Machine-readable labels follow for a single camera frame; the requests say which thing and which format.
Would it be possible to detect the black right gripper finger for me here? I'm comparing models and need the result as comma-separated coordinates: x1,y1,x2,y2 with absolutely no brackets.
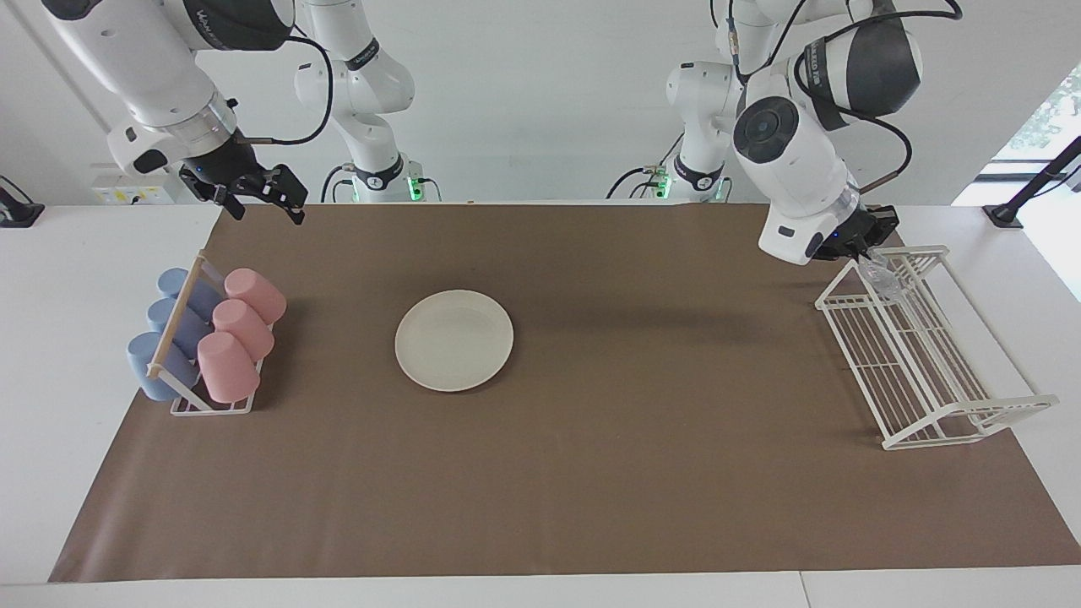
252,164,310,226
179,171,247,223

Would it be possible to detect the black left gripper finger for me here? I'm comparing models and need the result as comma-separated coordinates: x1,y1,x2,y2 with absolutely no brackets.
870,209,901,256

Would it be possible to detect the silver bubble wrap piece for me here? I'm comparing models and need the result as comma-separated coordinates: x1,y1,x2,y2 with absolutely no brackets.
856,253,910,302

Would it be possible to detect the cream round plate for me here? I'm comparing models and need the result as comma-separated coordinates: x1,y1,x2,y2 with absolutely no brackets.
394,289,514,394

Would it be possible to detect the pink plastic cup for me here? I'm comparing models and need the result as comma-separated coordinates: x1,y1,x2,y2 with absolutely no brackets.
224,268,288,326
197,331,262,404
211,299,276,362

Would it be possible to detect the blue plastic cup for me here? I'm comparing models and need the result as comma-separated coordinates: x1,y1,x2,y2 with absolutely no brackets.
127,332,200,403
157,268,223,321
147,297,213,356

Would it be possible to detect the clear cup holder wooden rod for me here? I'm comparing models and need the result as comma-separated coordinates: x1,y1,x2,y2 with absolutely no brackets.
147,250,285,417

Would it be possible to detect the black stand with pole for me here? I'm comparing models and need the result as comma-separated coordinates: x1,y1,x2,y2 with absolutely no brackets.
983,135,1081,230

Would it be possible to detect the small black table clamp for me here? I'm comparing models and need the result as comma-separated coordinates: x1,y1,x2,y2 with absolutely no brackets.
0,175,46,229

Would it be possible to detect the brown table mat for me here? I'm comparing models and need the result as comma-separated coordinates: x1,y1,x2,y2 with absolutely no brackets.
48,203,1081,584

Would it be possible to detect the black right base power cable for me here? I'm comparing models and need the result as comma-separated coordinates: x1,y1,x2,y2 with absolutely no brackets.
320,163,357,204

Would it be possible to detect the black base power cable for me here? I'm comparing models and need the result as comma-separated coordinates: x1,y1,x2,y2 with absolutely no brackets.
320,163,357,204
606,127,687,202

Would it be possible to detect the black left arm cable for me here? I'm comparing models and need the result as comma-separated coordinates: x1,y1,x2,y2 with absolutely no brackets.
726,0,964,198

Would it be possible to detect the white wire dish rack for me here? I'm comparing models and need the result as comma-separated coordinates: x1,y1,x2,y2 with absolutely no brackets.
814,245,1060,452

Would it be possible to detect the black left base power cable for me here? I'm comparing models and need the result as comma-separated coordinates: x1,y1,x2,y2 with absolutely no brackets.
606,127,687,202

